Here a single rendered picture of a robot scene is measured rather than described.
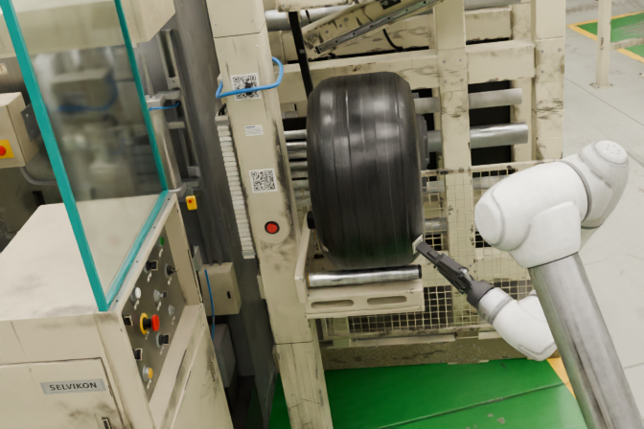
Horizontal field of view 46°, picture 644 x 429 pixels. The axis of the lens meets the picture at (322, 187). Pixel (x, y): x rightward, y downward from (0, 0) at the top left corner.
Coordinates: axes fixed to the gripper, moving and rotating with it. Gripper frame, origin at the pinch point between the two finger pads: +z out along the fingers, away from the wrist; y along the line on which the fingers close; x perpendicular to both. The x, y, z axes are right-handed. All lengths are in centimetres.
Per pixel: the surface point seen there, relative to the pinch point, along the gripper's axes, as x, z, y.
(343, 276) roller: -17.3, 18.8, 15.1
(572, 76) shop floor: 303, 132, 294
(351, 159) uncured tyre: -2.9, 23.9, -25.7
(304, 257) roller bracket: -20.9, 32.6, 15.6
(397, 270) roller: -5.1, 8.3, 15.0
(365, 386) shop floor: -19, 22, 121
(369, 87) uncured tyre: 16.6, 36.3, -27.6
